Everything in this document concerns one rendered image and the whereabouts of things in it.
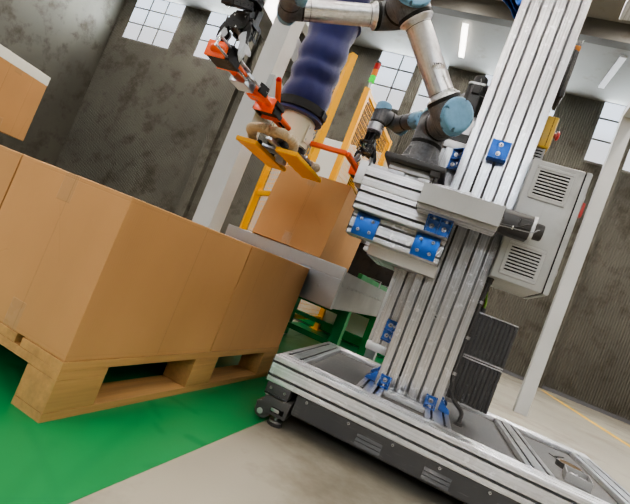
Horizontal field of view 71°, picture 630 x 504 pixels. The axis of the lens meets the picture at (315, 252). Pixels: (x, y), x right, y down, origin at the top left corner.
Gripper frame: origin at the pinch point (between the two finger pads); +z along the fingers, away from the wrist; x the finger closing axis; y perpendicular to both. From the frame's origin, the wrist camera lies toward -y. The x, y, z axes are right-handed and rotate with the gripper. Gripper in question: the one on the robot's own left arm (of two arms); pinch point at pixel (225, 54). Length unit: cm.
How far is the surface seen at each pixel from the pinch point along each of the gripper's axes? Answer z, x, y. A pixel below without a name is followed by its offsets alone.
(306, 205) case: 22, -4, 97
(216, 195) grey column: 26, 94, 167
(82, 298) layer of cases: 77, -14, -30
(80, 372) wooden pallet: 94, -16, -24
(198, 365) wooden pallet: 96, -18, 25
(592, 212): -103, -175, 370
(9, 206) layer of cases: 66, 21, -29
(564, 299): -13, -178, 370
